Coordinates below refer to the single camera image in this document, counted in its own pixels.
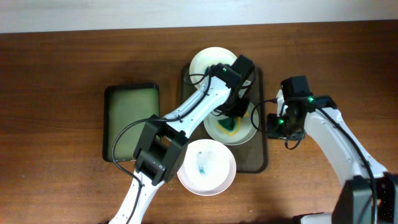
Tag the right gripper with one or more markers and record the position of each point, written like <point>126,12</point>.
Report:
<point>273,134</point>

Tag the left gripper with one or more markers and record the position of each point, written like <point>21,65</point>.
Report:
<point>238,113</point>

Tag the green yellow sponge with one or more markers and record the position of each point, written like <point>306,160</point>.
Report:
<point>229,126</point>

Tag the white plate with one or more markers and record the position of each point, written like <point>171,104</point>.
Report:
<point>243,131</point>
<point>209,168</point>
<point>210,56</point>

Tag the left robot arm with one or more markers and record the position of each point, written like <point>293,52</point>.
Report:
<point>162,144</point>

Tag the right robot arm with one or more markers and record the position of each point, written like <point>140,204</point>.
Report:
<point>369,190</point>

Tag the large brown serving tray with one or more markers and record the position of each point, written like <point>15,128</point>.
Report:
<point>252,156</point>

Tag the black water tray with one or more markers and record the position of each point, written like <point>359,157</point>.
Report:
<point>123,105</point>

